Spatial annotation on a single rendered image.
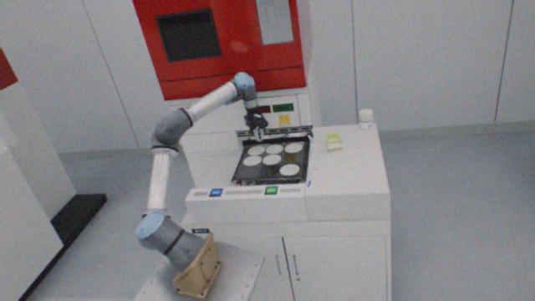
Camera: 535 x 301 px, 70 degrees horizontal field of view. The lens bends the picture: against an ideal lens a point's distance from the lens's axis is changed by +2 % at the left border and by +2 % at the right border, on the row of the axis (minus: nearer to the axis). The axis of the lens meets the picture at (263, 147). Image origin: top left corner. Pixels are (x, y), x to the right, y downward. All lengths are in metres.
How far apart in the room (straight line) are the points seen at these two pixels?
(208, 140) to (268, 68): 0.62
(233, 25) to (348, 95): 1.95
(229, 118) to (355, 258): 1.03
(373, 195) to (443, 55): 2.24
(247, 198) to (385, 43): 2.26
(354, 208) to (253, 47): 0.93
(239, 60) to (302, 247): 0.98
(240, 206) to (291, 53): 0.80
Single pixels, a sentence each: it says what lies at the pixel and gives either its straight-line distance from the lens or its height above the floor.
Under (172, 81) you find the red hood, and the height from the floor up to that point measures 1.33.
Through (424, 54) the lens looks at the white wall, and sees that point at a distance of 3.65.
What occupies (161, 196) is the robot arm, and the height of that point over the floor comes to 1.09.
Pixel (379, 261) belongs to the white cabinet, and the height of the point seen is 0.58.
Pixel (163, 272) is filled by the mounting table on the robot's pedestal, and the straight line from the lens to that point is 1.71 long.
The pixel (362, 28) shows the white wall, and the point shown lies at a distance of 3.51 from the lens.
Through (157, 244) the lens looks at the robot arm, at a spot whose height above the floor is 1.05.
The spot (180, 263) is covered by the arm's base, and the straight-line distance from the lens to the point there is 1.47.
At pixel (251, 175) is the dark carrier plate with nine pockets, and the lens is 1.95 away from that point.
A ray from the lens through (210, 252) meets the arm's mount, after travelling 1.52.
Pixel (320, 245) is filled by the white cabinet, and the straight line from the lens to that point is 1.82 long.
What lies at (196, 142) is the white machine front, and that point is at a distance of 2.36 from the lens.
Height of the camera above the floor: 1.96
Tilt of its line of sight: 29 degrees down
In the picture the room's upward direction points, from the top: 11 degrees counter-clockwise
